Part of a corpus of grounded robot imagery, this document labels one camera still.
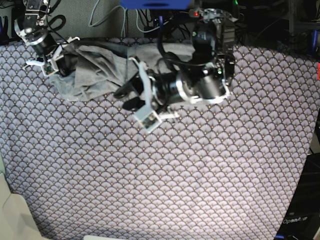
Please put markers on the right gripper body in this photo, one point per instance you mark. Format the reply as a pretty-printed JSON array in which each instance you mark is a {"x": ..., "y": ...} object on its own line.
[{"x": 47, "y": 55}]

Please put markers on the grey T-shirt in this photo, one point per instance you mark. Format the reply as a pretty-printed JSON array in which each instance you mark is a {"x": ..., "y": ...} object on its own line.
[{"x": 99, "y": 68}]

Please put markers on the fan-patterned tablecloth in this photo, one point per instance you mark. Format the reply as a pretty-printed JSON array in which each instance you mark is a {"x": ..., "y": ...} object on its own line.
[{"x": 219, "y": 172}]

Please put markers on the blue clamp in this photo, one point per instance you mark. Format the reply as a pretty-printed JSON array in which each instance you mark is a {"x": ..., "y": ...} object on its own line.
[
  {"x": 4, "y": 38},
  {"x": 314, "y": 42}
]

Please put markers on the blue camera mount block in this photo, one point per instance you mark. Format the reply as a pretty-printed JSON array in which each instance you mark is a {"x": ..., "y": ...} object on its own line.
[{"x": 156, "y": 4}]

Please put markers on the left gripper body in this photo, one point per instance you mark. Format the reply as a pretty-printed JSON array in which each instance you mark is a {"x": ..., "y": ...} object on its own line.
[{"x": 147, "y": 116}]

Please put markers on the beige chair at corner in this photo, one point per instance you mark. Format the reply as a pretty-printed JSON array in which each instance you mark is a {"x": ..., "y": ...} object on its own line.
[{"x": 16, "y": 220}]

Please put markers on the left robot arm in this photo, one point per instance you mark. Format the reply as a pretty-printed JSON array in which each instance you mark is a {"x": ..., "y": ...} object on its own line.
[{"x": 204, "y": 79}]

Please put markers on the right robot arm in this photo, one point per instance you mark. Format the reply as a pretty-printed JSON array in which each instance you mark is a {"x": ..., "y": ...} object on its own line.
[{"x": 36, "y": 32}]

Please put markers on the black OpenArm box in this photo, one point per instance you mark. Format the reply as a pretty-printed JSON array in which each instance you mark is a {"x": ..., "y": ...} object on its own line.
[{"x": 302, "y": 219}]

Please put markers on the blue clamp at right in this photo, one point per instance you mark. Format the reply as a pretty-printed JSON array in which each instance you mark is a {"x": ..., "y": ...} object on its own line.
[{"x": 314, "y": 42}]

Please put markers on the blue clamp at left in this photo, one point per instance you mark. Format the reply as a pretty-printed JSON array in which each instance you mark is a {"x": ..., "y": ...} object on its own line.
[{"x": 4, "y": 38}]

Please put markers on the red clamp pad right edge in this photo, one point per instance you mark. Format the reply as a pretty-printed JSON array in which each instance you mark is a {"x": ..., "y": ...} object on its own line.
[{"x": 318, "y": 71}]

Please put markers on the orange-tipped table clamp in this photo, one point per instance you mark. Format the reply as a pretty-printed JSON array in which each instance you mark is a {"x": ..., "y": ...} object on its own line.
[{"x": 162, "y": 23}]

